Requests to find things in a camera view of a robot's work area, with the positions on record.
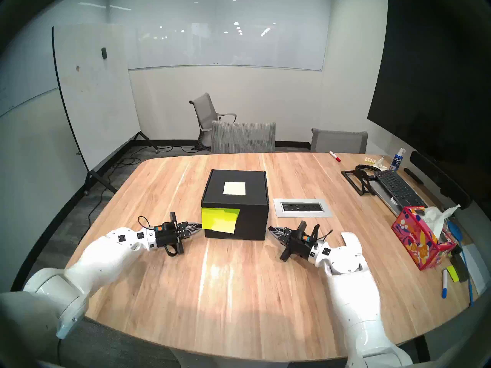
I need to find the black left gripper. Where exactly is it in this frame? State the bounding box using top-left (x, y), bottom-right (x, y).
top-left (156, 212), bottom-right (203, 256)

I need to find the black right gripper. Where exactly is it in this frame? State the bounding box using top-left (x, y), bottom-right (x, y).
top-left (267, 220), bottom-right (311, 262)

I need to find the black cardboard box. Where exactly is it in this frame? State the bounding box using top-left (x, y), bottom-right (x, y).
top-left (201, 169), bottom-right (270, 241)

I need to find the red floral tissue box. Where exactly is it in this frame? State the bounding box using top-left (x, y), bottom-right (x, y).
top-left (391, 206), bottom-right (457, 271)

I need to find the silver table power outlet panel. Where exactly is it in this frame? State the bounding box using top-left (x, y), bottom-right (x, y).
top-left (273, 198), bottom-right (333, 218)

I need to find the neon yellow sticky note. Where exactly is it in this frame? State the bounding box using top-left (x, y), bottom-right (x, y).
top-left (202, 208), bottom-right (241, 234)

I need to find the black folding laptop stand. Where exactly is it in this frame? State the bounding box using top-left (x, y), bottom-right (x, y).
top-left (341, 168), bottom-right (378, 196)

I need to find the grey mesh office chair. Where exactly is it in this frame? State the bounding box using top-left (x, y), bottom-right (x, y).
top-left (310, 128), bottom-right (368, 154)
top-left (211, 120), bottom-right (276, 154)

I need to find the grey office chair with armrests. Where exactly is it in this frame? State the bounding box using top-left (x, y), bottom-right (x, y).
top-left (189, 93), bottom-right (237, 151)

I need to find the black keyboard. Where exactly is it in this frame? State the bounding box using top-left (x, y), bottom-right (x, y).
top-left (373, 169), bottom-right (426, 209)

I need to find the whiteboard cleaner spray bottle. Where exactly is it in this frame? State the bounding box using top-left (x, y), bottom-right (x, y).
top-left (389, 148), bottom-right (406, 172)

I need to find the white tissue sheet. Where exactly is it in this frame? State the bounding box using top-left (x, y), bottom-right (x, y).
top-left (421, 204), bottom-right (461, 237)

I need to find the mobile whiteboard on stand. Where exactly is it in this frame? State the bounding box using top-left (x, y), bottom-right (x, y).
top-left (51, 24), bottom-right (160, 195)

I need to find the black video conference bar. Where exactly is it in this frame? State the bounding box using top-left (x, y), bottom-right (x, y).
top-left (409, 151), bottom-right (472, 210)

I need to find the black felt board eraser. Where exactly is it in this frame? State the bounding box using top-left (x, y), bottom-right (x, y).
top-left (450, 252), bottom-right (470, 283)

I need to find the white paper sheet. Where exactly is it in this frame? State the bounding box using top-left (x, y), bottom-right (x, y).
top-left (462, 245), bottom-right (489, 295)

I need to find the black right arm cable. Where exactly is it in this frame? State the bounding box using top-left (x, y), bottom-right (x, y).
top-left (311, 223), bottom-right (333, 243)

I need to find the black floor cable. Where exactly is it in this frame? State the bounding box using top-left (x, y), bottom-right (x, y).
top-left (79, 143), bottom-right (202, 243)

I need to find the large wall glass whiteboard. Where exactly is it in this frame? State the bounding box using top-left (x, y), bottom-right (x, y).
top-left (107, 0), bottom-right (332, 71)

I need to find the large black wall screen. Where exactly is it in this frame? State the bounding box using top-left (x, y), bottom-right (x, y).
top-left (367, 0), bottom-right (491, 187)

